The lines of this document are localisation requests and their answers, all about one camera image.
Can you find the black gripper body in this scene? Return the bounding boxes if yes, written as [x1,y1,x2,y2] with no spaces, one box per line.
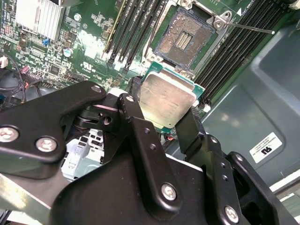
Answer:
[50,145,218,225]

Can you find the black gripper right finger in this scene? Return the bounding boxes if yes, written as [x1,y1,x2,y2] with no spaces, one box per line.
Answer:
[175,107,300,225]

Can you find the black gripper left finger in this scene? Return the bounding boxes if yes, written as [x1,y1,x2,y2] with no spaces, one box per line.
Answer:
[0,76,186,214]

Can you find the silver topped CPU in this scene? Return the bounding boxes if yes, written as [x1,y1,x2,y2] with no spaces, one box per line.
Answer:
[137,60,206,135]

